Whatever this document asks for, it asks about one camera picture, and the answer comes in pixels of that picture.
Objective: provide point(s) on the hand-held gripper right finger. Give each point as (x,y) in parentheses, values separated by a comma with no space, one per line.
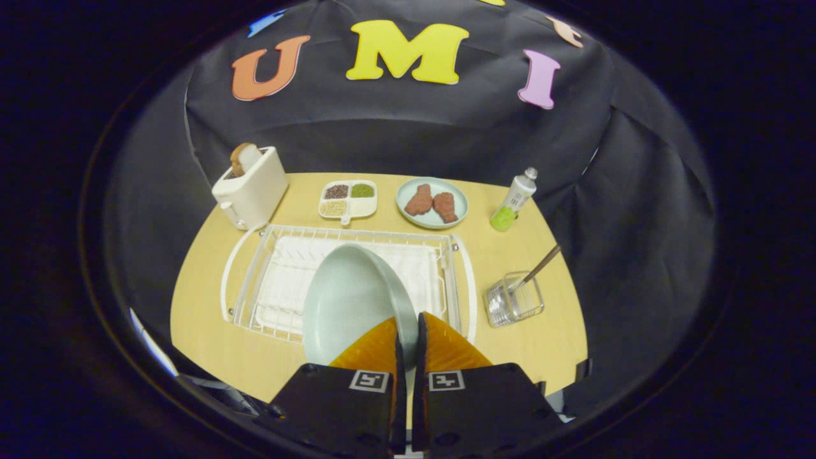
(417,408)

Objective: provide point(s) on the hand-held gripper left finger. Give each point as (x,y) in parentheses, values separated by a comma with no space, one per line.
(400,408)

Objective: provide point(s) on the pale green meat plate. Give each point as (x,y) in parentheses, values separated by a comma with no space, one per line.
(408,220)

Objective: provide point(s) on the white divided seed dish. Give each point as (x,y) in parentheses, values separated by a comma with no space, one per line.
(364,205)

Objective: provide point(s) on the white drain tray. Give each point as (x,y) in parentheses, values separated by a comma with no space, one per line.
(287,280)

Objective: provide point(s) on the brown meat piece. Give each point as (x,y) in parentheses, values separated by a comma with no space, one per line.
(446,207)
(419,201)

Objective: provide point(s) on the white green bottle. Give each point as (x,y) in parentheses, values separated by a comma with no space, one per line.
(513,201)

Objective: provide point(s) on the white toaster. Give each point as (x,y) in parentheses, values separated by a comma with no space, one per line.
(255,191)

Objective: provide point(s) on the black backdrop cloth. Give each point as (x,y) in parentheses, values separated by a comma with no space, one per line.
(395,134)

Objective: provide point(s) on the brown bread slice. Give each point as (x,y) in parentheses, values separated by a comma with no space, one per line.
(244,158)

